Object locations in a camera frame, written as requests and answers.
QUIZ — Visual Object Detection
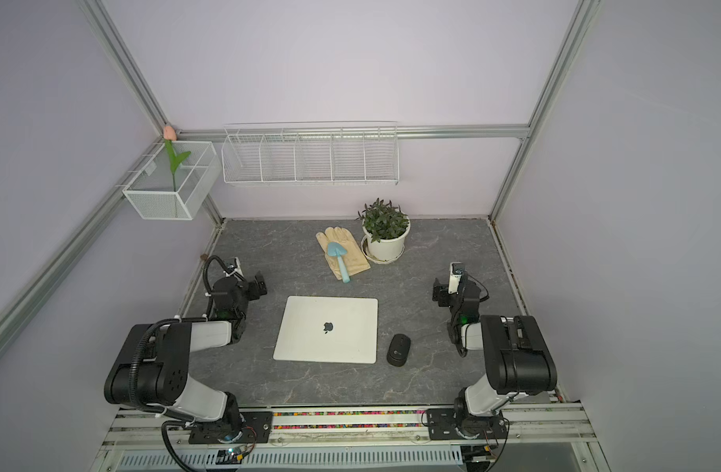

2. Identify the white mesh wall basket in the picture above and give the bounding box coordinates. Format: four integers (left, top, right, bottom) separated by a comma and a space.
122, 141, 222, 221

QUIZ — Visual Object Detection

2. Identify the silver laptop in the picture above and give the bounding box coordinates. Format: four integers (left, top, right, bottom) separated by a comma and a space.
273, 296, 379, 365

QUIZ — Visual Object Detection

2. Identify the artificial pink tulip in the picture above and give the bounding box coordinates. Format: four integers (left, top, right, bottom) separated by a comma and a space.
163, 125, 191, 191

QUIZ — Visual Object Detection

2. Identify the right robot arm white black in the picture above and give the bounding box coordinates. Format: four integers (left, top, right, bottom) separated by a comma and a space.
432, 275, 558, 439

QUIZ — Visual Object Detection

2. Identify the black wireless mouse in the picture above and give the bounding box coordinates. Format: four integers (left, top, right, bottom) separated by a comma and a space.
386, 334, 411, 367

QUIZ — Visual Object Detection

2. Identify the white pot with green plant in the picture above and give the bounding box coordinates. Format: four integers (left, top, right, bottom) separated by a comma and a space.
358, 199, 411, 263

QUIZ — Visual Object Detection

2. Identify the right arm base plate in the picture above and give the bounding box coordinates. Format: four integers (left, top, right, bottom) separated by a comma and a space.
421, 407, 508, 442

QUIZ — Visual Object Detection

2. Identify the light blue garden trowel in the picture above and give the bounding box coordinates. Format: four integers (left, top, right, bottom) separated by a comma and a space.
326, 242, 350, 283

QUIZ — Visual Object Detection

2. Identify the beige work glove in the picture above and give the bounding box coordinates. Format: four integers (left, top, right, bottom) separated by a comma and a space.
315, 226, 372, 281

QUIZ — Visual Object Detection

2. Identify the white wire wall shelf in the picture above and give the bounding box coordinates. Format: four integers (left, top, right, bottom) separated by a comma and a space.
222, 121, 400, 185

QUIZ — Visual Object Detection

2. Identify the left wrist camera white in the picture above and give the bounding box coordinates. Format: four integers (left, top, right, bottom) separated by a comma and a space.
230, 257, 244, 278

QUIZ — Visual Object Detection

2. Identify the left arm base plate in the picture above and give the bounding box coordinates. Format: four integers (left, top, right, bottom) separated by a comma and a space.
188, 410, 274, 444

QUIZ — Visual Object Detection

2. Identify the white plant pot saucer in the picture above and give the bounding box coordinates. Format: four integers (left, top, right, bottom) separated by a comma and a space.
360, 236, 405, 266

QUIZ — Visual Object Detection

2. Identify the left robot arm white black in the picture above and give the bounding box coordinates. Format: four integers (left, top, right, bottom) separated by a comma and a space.
104, 255, 268, 440

